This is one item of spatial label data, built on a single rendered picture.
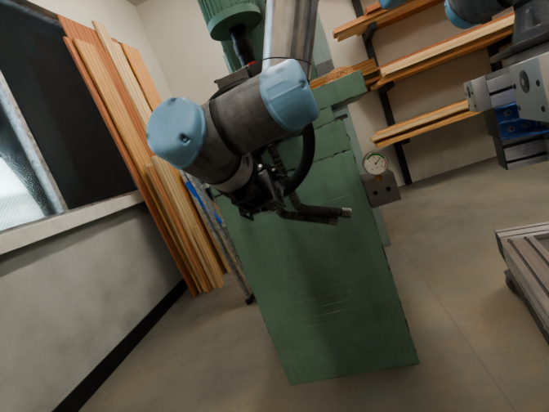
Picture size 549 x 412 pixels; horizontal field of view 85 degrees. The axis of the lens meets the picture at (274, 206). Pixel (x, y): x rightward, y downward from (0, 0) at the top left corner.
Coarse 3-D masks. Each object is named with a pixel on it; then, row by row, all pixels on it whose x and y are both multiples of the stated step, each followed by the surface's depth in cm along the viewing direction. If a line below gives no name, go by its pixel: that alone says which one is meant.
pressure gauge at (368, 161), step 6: (366, 156) 78; (372, 156) 78; (378, 156) 77; (384, 156) 77; (366, 162) 78; (372, 162) 78; (378, 162) 78; (384, 162) 77; (366, 168) 78; (372, 168) 78; (378, 168) 78; (384, 168) 78; (372, 174) 78; (378, 174) 78; (378, 180) 81
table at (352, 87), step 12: (360, 72) 79; (324, 84) 81; (336, 84) 81; (348, 84) 80; (360, 84) 80; (324, 96) 82; (336, 96) 82; (348, 96) 81; (360, 96) 88; (324, 108) 83; (336, 108) 98
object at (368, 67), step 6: (366, 60) 92; (372, 60) 92; (354, 66) 93; (360, 66) 93; (366, 66) 92; (372, 66) 92; (366, 72) 93; (372, 72) 93; (324, 78) 95; (312, 84) 96; (318, 84) 96
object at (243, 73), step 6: (258, 60) 78; (252, 66) 78; (258, 66) 78; (234, 72) 77; (240, 72) 76; (246, 72) 76; (252, 72) 78; (258, 72) 78; (222, 78) 77; (228, 78) 77; (234, 78) 77; (240, 78) 77; (222, 84) 78
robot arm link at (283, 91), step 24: (264, 72) 33; (288, 72) 31; (240, 96) 33; (264, 96) 32; (288, 96) 32; (312, 96) 32; (216, 120) 34; (240, 120) 33; (264, 120) 33; (288, 120) 33; (312, 120) 35; (240, 144) 35; (264, 144) 36
